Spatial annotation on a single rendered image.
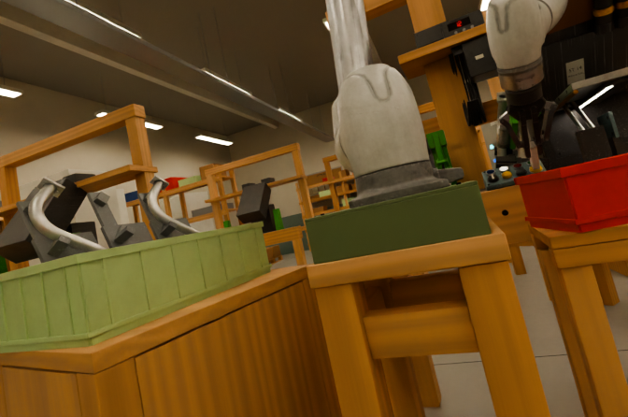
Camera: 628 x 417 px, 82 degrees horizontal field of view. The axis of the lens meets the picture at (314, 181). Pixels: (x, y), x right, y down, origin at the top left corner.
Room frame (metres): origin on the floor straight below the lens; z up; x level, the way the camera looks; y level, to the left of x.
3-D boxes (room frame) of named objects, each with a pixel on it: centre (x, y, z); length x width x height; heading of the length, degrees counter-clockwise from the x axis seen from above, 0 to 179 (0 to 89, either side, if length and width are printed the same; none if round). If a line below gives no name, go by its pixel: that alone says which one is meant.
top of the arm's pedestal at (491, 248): (0.73, -0.16, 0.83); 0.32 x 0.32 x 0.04; 69
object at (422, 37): (1.53, -0.65, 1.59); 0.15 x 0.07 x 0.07; 68
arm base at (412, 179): (0.73, -0.18, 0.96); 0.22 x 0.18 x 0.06; 78
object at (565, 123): (1.30, -0.99, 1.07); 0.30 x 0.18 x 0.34; 68
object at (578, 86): (1.09, -0.87, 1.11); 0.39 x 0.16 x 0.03; 158
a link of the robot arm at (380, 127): (0.74, -0.16, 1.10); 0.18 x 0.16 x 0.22; 1
